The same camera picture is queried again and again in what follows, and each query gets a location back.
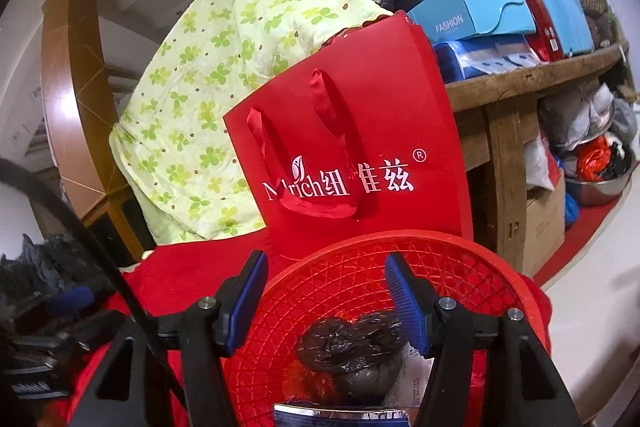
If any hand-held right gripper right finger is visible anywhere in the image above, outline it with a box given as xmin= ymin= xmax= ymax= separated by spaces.
xmin=384 ymin=252 xmax=583 ymax=427

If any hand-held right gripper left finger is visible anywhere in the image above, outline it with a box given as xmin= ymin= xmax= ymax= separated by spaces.
xmin=70 ymin=249 xmax=271 ymax=427

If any white printed packet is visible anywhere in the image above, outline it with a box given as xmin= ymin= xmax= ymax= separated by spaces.
xmin=402 ymin=347 xmax=441 ymax=408

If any dark plastic bag wad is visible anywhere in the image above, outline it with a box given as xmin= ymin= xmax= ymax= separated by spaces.
xmin=297 ymin=311 xmax=407 ymax=403

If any red plastic basket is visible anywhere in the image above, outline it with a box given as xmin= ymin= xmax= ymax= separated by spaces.
xmin=220 ymin=231 xmax=533 ymax=427

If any blue white packet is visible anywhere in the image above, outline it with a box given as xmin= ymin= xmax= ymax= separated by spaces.
xmin=274 ymin=401 xmax=417 ymax=427

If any red tablecloth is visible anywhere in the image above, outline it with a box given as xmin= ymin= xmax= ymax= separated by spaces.
xmin=65 ymin=227 xmax=553 ymax=427

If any dark cloth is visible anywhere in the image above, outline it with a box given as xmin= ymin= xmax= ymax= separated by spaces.
xmin=0 ymin=234 xmax=118 ymax=323

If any red floor mat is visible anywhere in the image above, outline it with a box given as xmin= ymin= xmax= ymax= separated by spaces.
xmin=535 ymin=194 xmax=621 ymax=278

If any blue plastic bag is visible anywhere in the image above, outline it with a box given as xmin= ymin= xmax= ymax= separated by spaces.
xmin=564 ymin=192 xmax=581 ymax=225

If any red paper bag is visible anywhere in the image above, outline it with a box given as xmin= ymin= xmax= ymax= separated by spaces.
xmin=222 ymin=11 xmax=473 ymax=258

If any white plastic bag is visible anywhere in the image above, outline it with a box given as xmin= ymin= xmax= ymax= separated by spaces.
xmin=525 ymin=132 xmax=563 ymax=192

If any wooden table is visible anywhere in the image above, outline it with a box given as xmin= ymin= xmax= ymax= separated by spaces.
xmin=445 ymin=42 xmax=631 ymax=268

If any metal basin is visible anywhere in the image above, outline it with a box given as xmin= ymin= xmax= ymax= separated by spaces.
xmin=565 ymin=152 xmax=638 ymax=208

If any red plastic bag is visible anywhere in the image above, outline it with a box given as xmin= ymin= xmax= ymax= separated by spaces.
xmin=577 ymin=137 xmax=613 ymax=182

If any green clover blanket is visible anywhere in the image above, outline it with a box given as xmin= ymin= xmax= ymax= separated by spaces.
xmin=110 ymin=0 xmax=396 ymax=245

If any grey cloth bundle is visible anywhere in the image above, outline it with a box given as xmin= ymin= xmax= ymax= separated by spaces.
xmin=537 ymin=82 xmax=638 ymax=152

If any black plastic bag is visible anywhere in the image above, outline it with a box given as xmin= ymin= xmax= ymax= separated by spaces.
xmin=607 ymin=142 xmax=636 ymax=178

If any blue patterned flat box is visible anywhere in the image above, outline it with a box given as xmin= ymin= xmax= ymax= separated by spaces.
xmin=434 ymin=34 xmax=543 ymax=82

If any blue cardboard box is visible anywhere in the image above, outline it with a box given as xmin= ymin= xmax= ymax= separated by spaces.
xmin=406 ymin=0 xmax=538 ymax=45

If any light blue plastic container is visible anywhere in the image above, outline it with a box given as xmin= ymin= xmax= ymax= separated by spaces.
xmin=517 ymin=0 xmax=596 ymax=58

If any wicker basket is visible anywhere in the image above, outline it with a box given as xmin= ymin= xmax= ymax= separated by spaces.
xmin=575 ymin=0 xmax=612 ymax=20

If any black cable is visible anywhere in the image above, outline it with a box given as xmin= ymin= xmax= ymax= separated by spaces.
xmin=0 ymin=157 xmax=191 ymax=403

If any curved wooden frame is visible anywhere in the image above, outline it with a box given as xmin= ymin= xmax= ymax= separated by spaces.
xmin=41 ymin=0 xmax=146 ymax=258

